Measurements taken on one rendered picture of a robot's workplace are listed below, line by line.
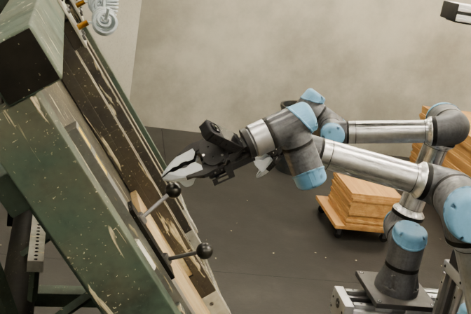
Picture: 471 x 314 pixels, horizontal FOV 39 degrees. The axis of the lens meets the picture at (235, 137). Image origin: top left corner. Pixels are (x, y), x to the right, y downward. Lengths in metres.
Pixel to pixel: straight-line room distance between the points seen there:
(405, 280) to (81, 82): 1.25
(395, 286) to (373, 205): 2.96
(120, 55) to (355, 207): 2.31
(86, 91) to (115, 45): 3.87
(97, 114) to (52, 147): 0.76
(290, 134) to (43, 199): 0.58
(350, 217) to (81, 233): 4.20
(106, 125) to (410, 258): 1.10
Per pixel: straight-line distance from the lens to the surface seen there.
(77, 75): 1.87
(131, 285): 1.27
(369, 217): 5.34
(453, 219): 1.59
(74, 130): 1.40
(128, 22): 5.71
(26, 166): 1.16
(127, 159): 1.95
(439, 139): 2.22
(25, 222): 3.20
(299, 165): 1.51
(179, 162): 1.48
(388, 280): 2.37
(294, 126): 1.49
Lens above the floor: 2.09
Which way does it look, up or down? 16 degrees down
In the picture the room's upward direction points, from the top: 10 degrees clockwise
